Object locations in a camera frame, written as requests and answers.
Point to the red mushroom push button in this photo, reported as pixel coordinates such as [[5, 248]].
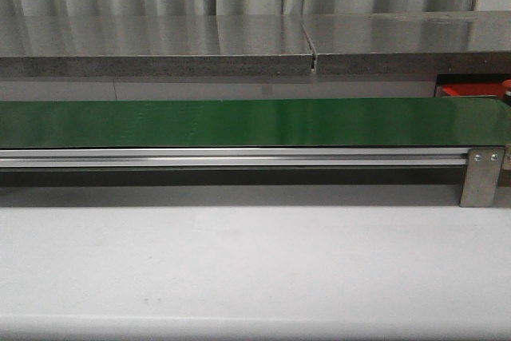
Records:
[[507, 91]]

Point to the grey stone counter slab left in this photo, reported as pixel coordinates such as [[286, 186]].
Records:
[[154, 46]]

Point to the grey stone counter slab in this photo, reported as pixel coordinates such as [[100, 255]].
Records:
[[426, 43], [154, 46]]

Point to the green conveyor belt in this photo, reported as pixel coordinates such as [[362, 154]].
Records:
[[351, 122]]

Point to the grey stone counter slab right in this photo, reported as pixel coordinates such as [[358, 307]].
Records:
[[426, 43]]

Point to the red plastic tray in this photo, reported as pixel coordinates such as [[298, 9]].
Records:
[[474, 89]]

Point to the aluminium conveyor side rail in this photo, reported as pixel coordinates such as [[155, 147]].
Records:
[[229, 157]]

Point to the steel conveyor support bracket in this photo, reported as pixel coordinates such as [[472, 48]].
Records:
[[482, 172]]

